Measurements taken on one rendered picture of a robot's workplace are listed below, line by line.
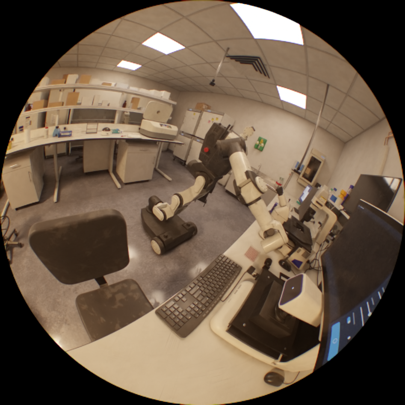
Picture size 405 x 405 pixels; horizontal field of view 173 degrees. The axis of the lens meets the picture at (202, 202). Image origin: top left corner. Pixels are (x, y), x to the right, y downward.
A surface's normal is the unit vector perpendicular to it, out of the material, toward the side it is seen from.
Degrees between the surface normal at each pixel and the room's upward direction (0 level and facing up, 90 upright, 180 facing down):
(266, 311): 0
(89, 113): 82
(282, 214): 86
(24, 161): 90
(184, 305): 5
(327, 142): 90
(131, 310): 0
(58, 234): 90
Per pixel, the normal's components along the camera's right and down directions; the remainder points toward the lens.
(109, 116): 0.76, 0.43
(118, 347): 0.33, -0.81
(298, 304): -0.47, 0.11
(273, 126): -0.62, 0.20
